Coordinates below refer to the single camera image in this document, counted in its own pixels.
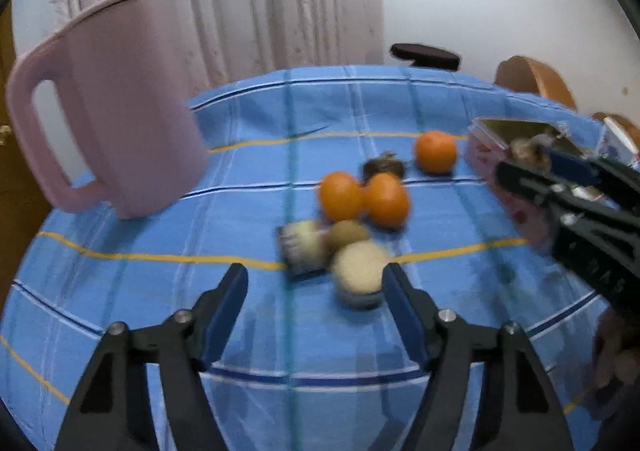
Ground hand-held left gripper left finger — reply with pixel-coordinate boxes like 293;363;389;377
54;262;249;451

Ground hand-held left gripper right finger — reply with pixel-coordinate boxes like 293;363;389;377
381;262;576;451

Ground white printed cup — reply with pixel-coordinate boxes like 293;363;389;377
599;116;640;169

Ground orange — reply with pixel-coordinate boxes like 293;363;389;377
363;172;411;228
318;172;364;223
414;130;458;175

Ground pink plastic pitcher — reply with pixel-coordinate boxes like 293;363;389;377
6;0;208;220

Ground person's right hand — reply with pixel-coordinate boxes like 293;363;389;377
592;308;640;417

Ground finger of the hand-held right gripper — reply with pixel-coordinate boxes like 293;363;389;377
545;148;640;217
496;161;640;242

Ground dark round stool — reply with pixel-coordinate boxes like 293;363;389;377
390;43;461;72

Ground dark round fruit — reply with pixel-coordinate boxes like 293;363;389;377
362;151;407;182

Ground metal tin box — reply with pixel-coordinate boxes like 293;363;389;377
465;117;601;244

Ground brown marbled muffin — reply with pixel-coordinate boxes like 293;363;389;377
330;240;393;309
325;220;372;254

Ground wooden door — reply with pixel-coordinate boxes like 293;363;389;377
0;6;53;304

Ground cake packet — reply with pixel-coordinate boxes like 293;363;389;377
276;220;332;281

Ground pink pleated curtain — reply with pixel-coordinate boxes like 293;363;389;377
47;0;385;87

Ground blue checked tablecloth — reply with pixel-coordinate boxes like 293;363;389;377
0;65;640;451

